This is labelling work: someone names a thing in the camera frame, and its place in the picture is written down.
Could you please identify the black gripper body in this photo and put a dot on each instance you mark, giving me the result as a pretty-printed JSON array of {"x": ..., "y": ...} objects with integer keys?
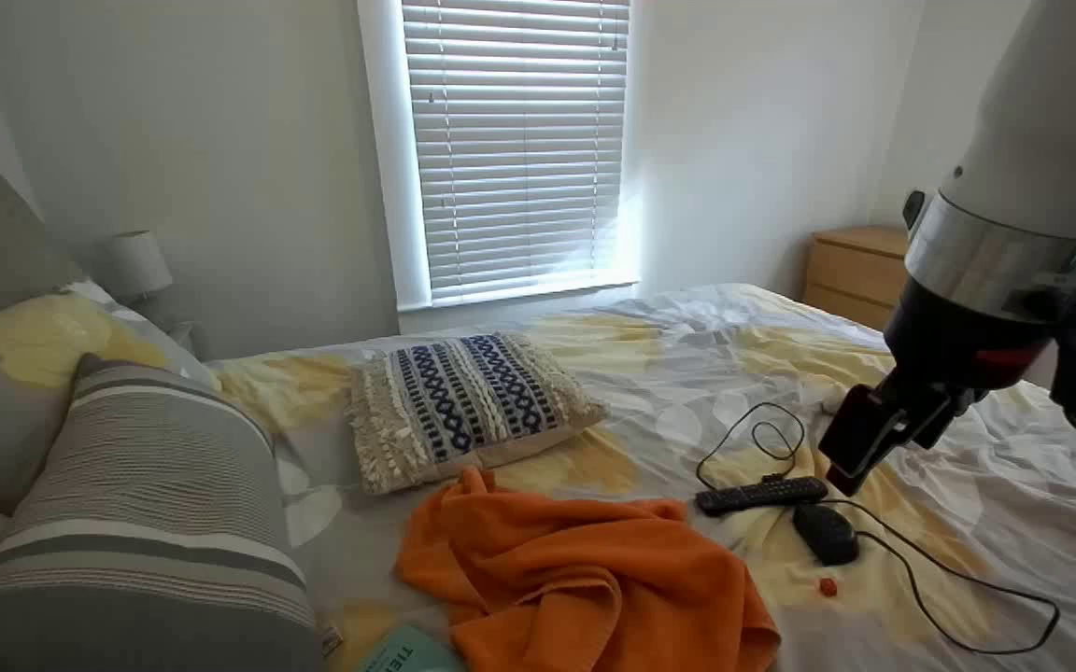
[{"x": 874, "y": 419}]

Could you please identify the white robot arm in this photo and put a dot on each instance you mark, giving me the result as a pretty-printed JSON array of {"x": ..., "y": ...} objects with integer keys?
[{"x": 991, "y": 263}]

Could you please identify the wooden chest of drawers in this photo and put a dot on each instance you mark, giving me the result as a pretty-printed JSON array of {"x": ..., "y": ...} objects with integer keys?
[{"x": 855, "y": 268}]

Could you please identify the floral duvet cover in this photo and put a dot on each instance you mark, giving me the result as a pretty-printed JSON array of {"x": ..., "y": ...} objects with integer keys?
[{"x": 965, "y": 551}]

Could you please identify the black remote control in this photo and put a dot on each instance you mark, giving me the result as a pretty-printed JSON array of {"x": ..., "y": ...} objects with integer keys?
[{"x": 758, "y": 494}]

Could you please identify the small orange red object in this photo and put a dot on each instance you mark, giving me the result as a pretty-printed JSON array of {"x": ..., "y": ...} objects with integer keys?
[{"x": 825, "y": 586}]

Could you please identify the orange towel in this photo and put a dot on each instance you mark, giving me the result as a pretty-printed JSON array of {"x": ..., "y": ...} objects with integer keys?
[{"x": 546, "y": 582}]

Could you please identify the white window blind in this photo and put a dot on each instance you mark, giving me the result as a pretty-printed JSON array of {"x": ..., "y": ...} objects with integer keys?
[{"x": 521, "y": 134}]

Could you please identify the teal book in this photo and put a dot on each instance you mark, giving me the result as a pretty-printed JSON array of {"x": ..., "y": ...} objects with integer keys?
[{"x": 408, "y": 645}]

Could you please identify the grey striped pillow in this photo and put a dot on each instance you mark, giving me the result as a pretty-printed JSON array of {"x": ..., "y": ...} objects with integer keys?
[{"x": 155, "y": 537}]

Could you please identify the grey bedside lamp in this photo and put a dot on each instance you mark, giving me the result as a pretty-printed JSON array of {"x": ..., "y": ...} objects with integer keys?
[{"x": 132, "y": 266}]

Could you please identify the grey yellow floral pillow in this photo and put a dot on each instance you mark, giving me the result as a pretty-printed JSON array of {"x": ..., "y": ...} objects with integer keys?
[{"x": 39, "y": 353}]

